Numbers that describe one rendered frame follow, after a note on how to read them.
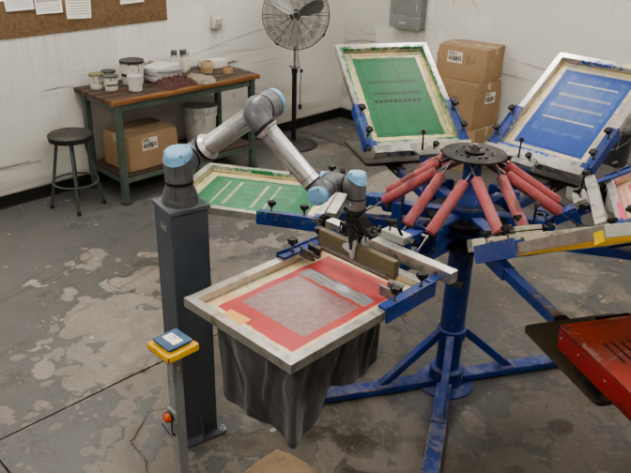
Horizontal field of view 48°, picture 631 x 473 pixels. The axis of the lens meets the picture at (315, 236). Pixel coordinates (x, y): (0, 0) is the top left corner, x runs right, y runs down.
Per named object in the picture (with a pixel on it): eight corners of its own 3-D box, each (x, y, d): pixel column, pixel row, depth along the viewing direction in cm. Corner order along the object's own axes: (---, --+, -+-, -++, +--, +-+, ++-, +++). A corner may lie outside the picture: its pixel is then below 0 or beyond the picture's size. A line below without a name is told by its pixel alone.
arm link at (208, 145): (168, 154, 297) (261, 88, 268) (187, 144, 309) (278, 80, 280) (184, 178, 298) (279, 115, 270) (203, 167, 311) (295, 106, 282)
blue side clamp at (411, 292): (387, 324, 264) (388, 308, 261) (377, 318, 267) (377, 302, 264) (435, 296, 284) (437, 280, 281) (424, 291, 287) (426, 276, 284)
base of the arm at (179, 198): (156, 199, 298) (154, 176, 294) (189, 191, 306) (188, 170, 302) (171, 211, 287) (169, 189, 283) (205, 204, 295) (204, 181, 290)
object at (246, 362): (293, 452, 262) (295, 356, 243) (217, 396, 290) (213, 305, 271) (300, 449, 264) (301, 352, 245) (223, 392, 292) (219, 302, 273)
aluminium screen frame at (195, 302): (290, 374, 233) (290, 365, 231) (183, 306, 269) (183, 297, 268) (434, 292, 284) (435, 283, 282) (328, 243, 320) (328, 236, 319)
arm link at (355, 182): (349, 167, 279) (370, 170, 277) (348, 192, 284) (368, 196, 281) (343, 173, 273) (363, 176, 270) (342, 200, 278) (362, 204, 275)
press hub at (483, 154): (454, 415, 362) (489, 164, 303) (393, 380, 386) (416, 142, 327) (495, 382, 387) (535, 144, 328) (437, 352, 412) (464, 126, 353)
